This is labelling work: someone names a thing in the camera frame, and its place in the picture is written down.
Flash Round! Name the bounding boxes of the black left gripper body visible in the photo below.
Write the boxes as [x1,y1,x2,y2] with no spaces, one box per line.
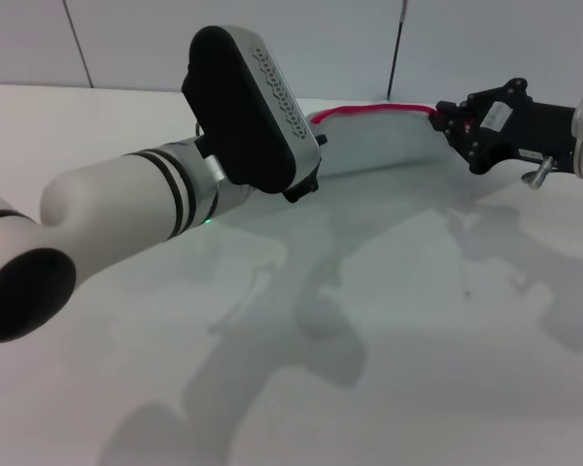
[281,134,328,204]

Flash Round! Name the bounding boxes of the silver plug on right wrist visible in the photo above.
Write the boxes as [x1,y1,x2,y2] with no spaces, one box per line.
[522,155,558,190]

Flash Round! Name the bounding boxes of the silver plug on wrist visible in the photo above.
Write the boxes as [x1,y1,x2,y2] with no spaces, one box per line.
[203,154,228,186]
[522,155,558,190]

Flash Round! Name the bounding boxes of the silver plug on left wrist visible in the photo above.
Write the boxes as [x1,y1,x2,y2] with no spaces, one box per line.
[203,154,228,186]

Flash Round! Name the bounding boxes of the black silver wrist camera box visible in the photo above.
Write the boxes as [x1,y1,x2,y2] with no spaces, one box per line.
[182,24,323,194]

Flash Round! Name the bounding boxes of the clear red-zip document bag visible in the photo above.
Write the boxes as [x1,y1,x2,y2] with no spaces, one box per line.
[304,103,457,180]

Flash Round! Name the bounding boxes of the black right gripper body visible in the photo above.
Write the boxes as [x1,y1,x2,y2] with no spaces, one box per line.
[465,77,580,176]

